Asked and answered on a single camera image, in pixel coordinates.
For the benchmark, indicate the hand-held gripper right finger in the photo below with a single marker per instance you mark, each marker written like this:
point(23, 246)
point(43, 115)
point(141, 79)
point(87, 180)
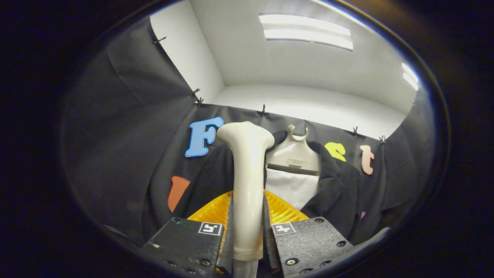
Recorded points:
point(269, 247)

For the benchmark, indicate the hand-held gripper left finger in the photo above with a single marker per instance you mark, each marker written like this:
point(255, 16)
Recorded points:
point(229, 247)

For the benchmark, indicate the white shirt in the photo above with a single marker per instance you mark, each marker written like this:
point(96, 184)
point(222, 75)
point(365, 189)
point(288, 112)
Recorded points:
point(293, 189)

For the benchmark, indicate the white garment steamer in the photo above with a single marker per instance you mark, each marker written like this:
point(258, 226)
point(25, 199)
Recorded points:
point(247, 185)

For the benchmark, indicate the black suit jacket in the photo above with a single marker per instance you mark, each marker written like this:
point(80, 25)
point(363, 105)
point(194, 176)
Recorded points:
point(335, 193)

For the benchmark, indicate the white clothes hanger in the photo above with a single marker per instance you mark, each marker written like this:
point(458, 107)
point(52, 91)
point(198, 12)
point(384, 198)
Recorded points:
point(293, 154)

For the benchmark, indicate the row of black cloth clips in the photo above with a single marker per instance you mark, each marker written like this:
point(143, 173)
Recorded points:
point(263, 111)

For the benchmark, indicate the black backdrop cloth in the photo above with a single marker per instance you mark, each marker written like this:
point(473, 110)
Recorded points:
point(127, 135)

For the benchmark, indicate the long ceiling light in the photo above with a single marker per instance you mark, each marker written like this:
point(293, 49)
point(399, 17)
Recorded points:
point(305, 29)

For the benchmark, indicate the small ceiling light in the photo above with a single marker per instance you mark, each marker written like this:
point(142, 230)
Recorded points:
point(410, 75)

